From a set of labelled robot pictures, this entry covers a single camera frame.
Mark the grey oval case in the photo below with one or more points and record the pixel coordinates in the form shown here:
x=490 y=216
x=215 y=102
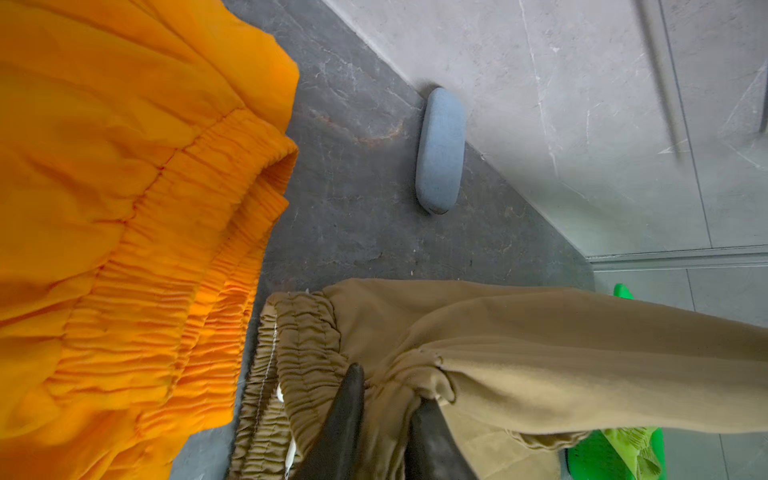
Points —
x=440 y=158

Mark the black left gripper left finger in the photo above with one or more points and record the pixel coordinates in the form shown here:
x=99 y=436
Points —
x=335 y=451

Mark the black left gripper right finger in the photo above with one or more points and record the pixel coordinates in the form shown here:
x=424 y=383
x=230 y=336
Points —
x=431 y=452

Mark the lime green shorts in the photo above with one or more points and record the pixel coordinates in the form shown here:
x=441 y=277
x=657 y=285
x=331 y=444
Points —
x=641 y=451

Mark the orange shorts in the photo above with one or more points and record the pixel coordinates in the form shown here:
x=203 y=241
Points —
x=144 y=165

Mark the green plastic basket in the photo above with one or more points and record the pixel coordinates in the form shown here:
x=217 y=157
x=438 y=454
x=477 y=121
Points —
x=594 y=459

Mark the khaki brown shorts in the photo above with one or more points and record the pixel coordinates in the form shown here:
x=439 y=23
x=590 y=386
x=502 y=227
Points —
x=521 y=372

